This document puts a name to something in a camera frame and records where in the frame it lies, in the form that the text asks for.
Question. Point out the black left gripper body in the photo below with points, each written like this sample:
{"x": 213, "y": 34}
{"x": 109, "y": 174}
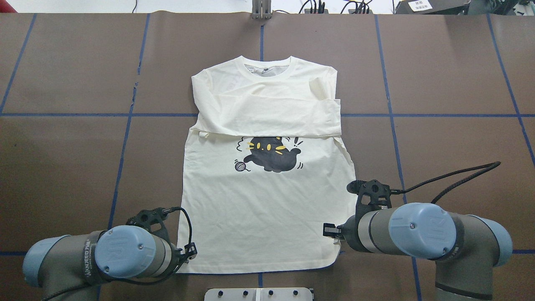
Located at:
{"x": 177, "y": 253}

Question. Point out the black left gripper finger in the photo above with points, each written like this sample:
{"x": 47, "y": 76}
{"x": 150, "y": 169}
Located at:
{"x": 190, "y": 251}

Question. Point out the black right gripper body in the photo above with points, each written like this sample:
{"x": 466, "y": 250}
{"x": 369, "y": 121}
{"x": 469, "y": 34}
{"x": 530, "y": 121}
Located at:
{"x": 349, "y": 235}

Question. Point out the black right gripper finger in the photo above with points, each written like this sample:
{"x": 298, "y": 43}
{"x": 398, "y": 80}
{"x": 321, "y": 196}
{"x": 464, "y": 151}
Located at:
{"x": 333, "y": 231}

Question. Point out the cream long-sleeve cat shirt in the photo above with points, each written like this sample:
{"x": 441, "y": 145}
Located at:
{"x": 264, "y": 167}

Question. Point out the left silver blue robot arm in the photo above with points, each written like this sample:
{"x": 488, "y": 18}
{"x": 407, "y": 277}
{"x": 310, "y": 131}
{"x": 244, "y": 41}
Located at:
{"x": 73, "y": 267}

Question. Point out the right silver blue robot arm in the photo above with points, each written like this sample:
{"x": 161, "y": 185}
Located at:
{"x": 464, "y": 248}

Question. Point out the black box with label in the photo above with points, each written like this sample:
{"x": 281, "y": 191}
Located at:
{"x": 430, "y": 7}

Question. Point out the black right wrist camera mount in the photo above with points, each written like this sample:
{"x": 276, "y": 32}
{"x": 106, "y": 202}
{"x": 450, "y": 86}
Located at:
{"x": 372, "y": 195}

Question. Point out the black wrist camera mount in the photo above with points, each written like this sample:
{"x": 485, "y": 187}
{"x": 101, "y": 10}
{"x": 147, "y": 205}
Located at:
{"x": 372, "y": 195}
{"x": 152, "y": 221}

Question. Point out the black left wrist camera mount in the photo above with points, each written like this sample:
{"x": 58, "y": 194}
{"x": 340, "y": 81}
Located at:
{"x": 152, "y": 221}

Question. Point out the white camera pole with base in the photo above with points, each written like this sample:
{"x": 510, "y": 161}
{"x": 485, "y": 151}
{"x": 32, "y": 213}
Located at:
{"x": 260, "y": 294}

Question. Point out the aluminium frame post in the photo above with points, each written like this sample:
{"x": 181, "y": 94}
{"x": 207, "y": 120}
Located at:
{"x": 262, "y": 9}

